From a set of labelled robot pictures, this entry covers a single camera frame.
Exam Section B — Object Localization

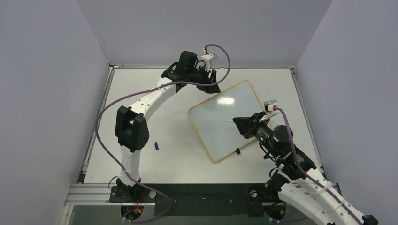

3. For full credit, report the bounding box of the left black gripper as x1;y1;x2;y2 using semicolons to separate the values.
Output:
187;66;220;94

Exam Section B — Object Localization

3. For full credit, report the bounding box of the yellow framed whiteboard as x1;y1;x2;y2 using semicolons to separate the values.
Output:
187;80;264;163

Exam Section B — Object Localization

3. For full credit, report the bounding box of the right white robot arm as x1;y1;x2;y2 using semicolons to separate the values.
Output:
232;107;379;225

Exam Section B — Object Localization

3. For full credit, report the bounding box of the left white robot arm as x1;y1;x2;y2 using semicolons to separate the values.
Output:
113;51;220;202

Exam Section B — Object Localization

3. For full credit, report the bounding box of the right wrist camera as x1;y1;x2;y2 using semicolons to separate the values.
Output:
260;99;279;122

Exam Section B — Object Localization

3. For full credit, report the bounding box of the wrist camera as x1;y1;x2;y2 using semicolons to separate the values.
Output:
260;99;279;122
200;53;218;71

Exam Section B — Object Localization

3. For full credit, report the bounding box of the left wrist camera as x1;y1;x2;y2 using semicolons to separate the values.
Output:
200;53;218;71

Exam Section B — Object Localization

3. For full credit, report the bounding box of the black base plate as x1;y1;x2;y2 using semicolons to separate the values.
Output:
109;183;283;217

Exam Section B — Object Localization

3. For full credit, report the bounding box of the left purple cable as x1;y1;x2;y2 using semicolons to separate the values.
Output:
95;44;231;224

